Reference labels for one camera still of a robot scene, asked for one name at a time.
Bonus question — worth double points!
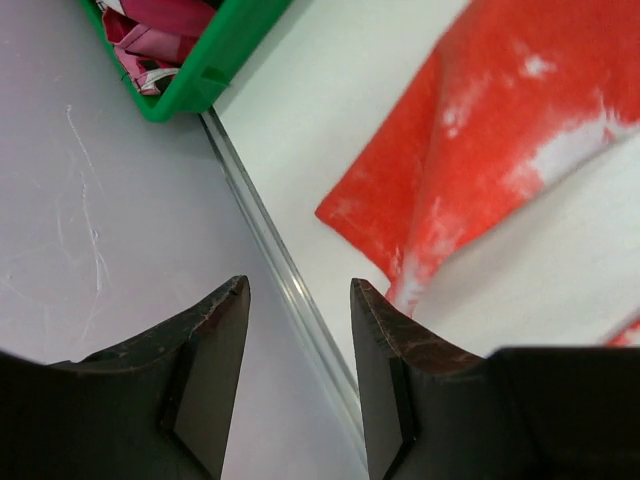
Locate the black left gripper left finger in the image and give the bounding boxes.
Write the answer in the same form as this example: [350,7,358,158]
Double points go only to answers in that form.
[1,276,250,479]

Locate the red white tie-dye trousers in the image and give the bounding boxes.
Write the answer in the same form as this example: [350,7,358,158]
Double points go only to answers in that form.
[316,1,639,354]

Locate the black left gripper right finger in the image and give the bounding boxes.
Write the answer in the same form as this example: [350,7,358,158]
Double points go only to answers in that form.
[350,279,639,479]

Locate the pink camouflage garment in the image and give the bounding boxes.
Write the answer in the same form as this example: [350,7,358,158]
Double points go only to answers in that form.
[97,0,222,96]

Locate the green plastic bin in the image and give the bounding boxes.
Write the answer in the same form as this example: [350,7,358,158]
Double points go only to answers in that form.
[81,1,290,122]

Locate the aluminium table frame rail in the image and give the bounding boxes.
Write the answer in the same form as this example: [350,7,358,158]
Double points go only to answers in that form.
[200,108,367,465]

